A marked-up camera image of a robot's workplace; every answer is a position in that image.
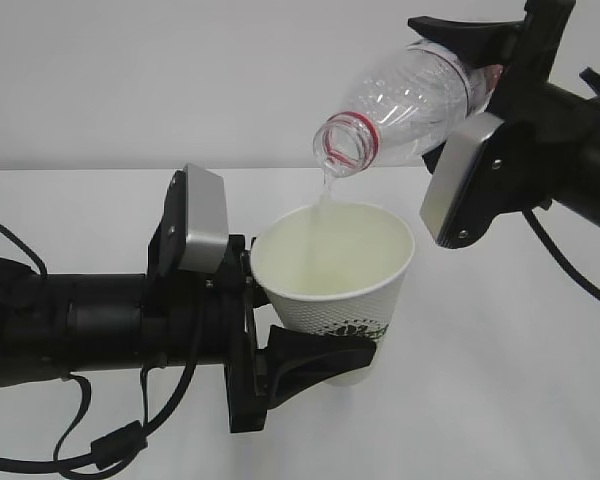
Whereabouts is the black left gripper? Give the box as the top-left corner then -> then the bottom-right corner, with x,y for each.
141,234 -> 376,433

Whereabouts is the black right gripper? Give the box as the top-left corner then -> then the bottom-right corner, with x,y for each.
407,0 -> 576,118

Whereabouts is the clear plastic water bottle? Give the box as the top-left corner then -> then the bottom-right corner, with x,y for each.
313,39 -> 503,178

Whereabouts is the white paper cup green logo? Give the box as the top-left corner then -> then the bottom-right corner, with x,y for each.
250,201 -> 414,389

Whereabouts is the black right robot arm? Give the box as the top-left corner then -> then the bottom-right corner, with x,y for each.
408,1 -> 600,249

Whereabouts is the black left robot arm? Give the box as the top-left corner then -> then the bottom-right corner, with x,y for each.
0,235 -> 376,433

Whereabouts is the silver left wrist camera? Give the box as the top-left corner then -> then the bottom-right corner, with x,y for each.
143,163 -> 229,310

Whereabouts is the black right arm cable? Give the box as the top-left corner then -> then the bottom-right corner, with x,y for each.
523,67 -> 600,315

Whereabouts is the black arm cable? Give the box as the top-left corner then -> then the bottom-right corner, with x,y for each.
523,67 -> 600,315
0,214 -> 204,464

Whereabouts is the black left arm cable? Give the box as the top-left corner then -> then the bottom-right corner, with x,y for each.
0,214 -> 204,464

